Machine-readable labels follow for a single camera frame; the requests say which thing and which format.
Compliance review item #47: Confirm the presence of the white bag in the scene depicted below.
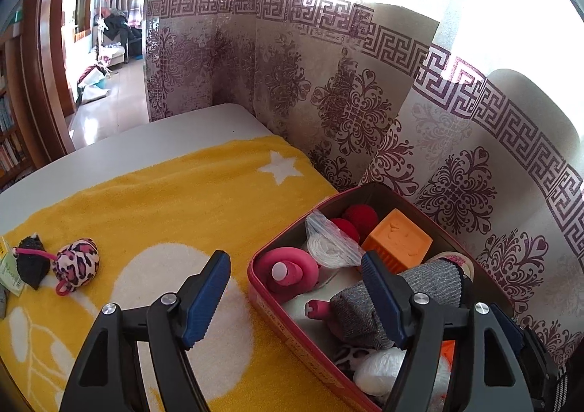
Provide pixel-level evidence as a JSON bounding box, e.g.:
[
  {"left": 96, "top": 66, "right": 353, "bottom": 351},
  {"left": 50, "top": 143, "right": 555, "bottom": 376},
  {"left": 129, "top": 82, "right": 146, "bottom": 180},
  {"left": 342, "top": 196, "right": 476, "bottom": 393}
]
[{"left": 77, "top": 67, "right": 111, "bottom": 103}]

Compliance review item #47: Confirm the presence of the clear plastic bag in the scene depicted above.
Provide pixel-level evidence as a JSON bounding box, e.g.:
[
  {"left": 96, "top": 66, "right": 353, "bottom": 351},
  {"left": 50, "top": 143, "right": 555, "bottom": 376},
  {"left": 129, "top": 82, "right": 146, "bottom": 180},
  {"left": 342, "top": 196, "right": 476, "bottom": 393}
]
[{"left": 353, "top": 347, "right": 452, "bottom": 398}]

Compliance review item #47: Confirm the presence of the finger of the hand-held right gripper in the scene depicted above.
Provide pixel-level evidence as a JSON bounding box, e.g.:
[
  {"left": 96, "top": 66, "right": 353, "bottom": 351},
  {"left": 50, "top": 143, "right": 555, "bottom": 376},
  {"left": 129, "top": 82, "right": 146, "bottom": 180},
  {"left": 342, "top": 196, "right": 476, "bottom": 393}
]
[{"left": 490, "top": 302, "right": 526, "bottom": 351}]

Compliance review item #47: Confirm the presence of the white roll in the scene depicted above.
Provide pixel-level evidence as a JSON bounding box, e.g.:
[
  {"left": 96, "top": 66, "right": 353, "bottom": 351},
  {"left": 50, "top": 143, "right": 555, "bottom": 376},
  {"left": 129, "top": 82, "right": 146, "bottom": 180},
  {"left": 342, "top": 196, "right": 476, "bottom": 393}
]
[{"left": 305, "top": 210, "right": 363, "bottom": 267}]

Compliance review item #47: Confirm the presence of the knotted pink foam roller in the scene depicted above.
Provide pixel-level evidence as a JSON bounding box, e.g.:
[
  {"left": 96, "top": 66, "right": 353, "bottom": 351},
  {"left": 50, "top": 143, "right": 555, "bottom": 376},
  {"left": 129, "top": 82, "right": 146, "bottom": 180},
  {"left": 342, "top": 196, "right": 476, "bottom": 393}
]
[{"left": 254, "top": 246, "right": 320, "bottom": 303}]

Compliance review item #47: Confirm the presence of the large red fuzzy ball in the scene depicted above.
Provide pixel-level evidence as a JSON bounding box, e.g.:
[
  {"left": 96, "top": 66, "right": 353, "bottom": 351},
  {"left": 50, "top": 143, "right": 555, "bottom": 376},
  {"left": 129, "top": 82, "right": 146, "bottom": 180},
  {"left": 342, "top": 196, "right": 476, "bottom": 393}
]
[{"left": 343, "top": 204, "right": 379, "bottom": 241}]

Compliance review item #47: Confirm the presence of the small red fuzzy ball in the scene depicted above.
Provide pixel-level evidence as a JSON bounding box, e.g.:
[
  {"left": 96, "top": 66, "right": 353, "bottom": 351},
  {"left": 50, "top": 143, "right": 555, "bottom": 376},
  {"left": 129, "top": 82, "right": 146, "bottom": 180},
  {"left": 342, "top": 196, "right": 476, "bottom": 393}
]
[{"left": 329, "top": 218, "right": 362, "bottom": 245}]

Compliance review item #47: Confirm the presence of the patterned lace curtain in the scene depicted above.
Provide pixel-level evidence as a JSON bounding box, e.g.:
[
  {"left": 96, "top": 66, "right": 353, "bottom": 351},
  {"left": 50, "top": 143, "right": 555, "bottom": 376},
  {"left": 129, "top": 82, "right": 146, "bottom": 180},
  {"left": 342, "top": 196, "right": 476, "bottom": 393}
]
[{"left": 145, "top": 0, "right": 584, "bottom": 376}]

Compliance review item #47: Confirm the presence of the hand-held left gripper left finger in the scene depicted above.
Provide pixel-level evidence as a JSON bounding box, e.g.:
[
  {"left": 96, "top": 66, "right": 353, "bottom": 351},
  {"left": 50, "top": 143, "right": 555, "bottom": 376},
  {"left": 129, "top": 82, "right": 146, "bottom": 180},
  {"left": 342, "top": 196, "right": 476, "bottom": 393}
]
[{"left": 58, "top": 250, "right": 232, "bottom": 412}]

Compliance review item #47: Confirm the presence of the wooden door frame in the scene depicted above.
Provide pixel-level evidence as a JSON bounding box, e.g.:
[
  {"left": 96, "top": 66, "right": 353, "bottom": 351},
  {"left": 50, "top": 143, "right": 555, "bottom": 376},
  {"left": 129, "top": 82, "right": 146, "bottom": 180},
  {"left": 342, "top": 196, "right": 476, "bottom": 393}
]
[{"left": 22, "top": 0, "right": 79, "bottom": 158}]

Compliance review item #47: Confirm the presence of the yellow green carton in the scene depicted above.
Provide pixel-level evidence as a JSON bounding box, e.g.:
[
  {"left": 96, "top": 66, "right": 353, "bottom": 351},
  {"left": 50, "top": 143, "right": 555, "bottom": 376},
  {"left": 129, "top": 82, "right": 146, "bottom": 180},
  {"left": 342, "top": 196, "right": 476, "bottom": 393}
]
[{"left": 0, "top": 237, "right": 24, "bottom": 298}]

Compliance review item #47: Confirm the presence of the pile of dark clothes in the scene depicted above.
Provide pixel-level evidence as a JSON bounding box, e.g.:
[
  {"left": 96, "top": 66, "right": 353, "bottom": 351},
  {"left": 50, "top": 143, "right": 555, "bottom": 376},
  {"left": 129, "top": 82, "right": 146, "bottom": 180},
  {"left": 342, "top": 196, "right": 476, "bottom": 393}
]
[{"left": 103, "top": 10, "right": 138, "bottom": 41}]

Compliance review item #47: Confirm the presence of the coat rack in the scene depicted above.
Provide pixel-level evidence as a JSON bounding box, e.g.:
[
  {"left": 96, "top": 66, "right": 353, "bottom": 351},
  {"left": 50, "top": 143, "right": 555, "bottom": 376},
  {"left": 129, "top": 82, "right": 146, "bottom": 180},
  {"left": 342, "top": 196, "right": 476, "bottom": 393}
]
[{"left": 92, "top": 0, "right": 116, "bottom": 75}]

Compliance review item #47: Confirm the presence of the yellow white towel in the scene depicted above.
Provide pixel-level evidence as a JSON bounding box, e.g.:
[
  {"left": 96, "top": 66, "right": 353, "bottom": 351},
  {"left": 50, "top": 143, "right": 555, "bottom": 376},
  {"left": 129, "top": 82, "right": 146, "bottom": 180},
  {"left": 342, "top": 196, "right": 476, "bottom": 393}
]
[{"left": 0, "top": 135, "right": 366, "bottom": 412}]

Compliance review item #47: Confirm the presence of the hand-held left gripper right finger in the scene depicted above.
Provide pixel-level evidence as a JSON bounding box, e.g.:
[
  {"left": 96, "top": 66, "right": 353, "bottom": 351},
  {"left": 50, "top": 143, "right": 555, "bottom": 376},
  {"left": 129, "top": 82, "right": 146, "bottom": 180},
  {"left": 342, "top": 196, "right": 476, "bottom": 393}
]
[{"left": 360, "top": 251, "right": 534, "bottom": 412}]

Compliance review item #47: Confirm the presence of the red cardboard box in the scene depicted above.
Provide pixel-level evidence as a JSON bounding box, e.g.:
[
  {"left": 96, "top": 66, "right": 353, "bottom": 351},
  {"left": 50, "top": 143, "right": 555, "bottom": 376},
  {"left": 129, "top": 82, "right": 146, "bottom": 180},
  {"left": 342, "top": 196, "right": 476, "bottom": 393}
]
[{"left": 247, "top": 182, "right": 516, "bottom": 412}]

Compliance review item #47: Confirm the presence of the black knit toy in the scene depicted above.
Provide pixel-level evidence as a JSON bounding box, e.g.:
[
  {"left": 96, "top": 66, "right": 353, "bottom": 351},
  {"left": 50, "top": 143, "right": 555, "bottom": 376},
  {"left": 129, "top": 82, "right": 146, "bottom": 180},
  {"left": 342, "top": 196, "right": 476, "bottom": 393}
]
[{"left": 13, "top": 233, "right": 58, "bottom": 290}]

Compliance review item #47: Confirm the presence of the wooden bookshelf with books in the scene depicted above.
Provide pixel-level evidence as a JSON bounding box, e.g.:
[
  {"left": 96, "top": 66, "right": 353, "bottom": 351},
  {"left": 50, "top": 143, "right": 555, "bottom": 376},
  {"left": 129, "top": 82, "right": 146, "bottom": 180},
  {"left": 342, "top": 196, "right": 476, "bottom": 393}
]
[{"left": 0, "top": 28, "right": 46, "bottom": 187}]

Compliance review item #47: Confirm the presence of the leopard print plush toy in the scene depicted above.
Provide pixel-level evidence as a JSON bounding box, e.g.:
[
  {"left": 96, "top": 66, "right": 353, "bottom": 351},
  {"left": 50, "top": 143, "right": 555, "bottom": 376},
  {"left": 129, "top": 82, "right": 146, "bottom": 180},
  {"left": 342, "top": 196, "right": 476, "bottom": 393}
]
[
  {"left": 51, "top": 237, "right": 101, "bottom": 296},
  {"left": 334, "top": 345, "right": 366, "bottom": 373}
]

